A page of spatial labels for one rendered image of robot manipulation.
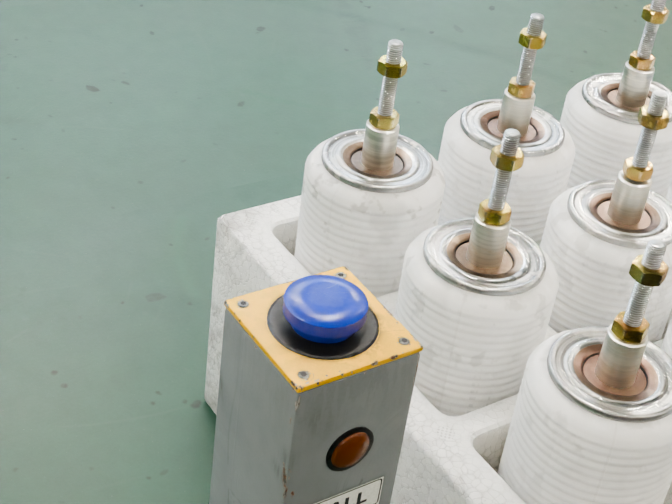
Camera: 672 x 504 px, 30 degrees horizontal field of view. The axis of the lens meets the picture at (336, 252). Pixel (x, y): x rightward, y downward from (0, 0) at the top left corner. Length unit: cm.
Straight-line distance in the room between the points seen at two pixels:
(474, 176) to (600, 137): 12
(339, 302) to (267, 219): 32
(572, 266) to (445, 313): 11
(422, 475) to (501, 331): 10
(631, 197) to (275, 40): 80
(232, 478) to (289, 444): 8
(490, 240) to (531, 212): 15
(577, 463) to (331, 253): 24
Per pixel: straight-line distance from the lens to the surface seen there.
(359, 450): 61
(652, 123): 80
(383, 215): 81
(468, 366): 76
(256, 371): 59
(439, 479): 74
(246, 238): 88
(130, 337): 107
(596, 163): 97
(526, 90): 89
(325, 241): 84
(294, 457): 59
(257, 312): 60
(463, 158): 89
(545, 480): 71
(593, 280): 82
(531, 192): 89
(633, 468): 70
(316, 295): 59
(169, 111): 138
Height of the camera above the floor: 69
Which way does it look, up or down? 36 degrees down
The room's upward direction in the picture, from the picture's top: 8 degrees clockwise
